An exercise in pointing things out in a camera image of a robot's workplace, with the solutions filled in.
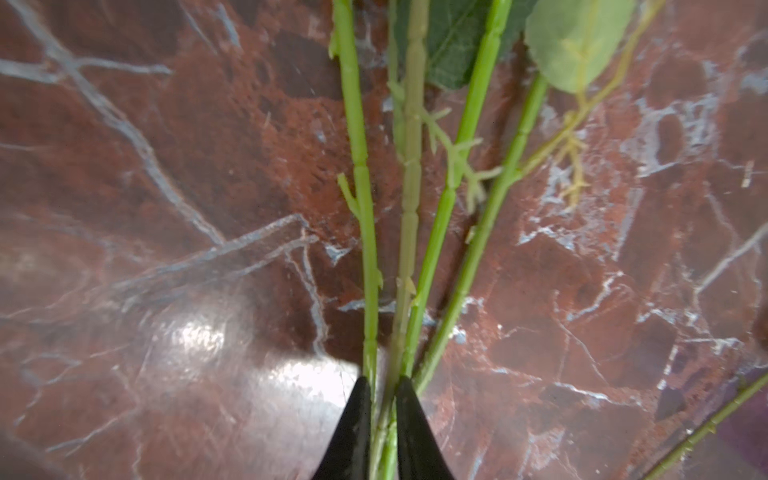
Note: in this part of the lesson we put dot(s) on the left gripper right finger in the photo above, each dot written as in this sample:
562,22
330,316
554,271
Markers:
418,454

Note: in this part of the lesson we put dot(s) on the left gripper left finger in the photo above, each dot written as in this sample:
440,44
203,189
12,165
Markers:
347,456

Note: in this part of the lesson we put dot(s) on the light blue white rose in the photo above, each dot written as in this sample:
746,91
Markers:
452,45

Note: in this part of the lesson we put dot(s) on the peach cream rose stem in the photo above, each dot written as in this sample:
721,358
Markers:
583,48

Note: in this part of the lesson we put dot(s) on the cream white rose stem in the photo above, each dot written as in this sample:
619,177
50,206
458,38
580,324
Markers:
358,196

